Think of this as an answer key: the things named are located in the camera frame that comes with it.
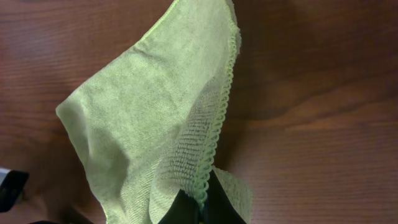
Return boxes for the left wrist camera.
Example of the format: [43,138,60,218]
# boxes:
[1,167,29,213]

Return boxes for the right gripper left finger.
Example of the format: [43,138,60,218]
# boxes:
[159,190,200,224]

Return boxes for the light green microfiber cloth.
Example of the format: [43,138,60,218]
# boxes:
[56,0,252,223]

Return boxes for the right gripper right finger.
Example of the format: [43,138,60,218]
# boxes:
[203,170,246,224]

